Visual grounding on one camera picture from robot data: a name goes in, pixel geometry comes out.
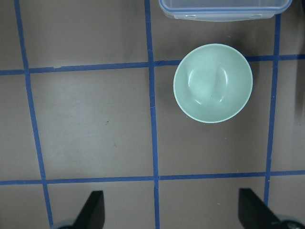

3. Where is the clear plastic container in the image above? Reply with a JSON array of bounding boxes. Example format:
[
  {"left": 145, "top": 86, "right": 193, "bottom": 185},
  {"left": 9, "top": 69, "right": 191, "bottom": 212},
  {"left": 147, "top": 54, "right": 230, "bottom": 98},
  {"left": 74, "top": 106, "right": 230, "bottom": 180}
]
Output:
[{"left": 158, "top": 0, "right": 292, "bottom": 22}]

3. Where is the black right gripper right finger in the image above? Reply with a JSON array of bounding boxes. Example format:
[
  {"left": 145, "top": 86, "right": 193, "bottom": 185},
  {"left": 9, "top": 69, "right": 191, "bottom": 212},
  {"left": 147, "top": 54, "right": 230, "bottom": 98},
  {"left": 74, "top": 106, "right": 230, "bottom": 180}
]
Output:
[{"left": 238, "top": 188, "right": 280, "bottom": 229}]

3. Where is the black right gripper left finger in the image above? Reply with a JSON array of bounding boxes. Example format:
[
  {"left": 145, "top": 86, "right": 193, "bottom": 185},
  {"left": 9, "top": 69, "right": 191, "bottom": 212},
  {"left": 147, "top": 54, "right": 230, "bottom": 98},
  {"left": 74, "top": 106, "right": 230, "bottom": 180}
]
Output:
[{"left": 73, "top": 191, "right": 105, "bottom": 229}]

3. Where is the green bowl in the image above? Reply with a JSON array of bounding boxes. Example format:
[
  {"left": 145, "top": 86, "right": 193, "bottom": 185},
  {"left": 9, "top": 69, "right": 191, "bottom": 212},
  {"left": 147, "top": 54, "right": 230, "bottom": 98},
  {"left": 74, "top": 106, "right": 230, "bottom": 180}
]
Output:
[{"left": 173, "top": 43, "right": 254, "bottom": 124}]

